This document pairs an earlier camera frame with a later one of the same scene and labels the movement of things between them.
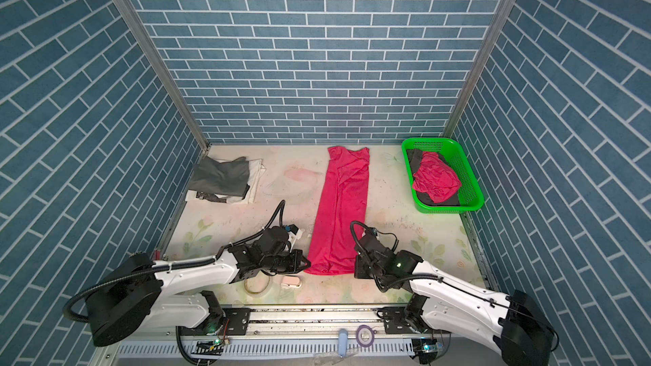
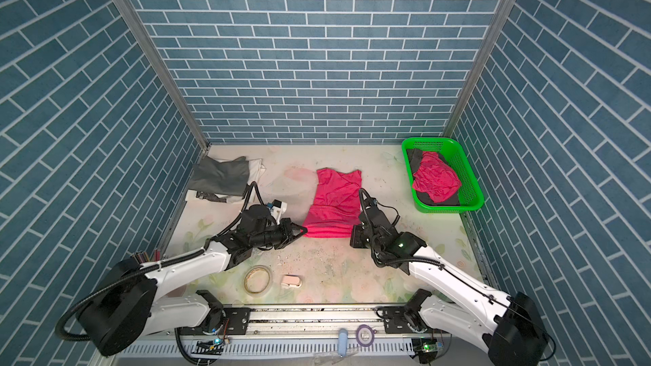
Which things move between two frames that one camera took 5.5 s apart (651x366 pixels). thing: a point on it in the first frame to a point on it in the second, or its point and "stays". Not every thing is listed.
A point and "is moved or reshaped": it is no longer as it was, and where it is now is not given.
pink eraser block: [291, 282] stays
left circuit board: [207, 347] stays
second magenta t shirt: [436, 178] stays
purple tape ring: [361, 327] stays
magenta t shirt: [338, 235] is moved or reshaped
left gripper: [297, 263] to [286, 227]
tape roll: [258, 284] stays
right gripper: [358, 269] to [357, 231]
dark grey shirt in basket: [415, 160] stays
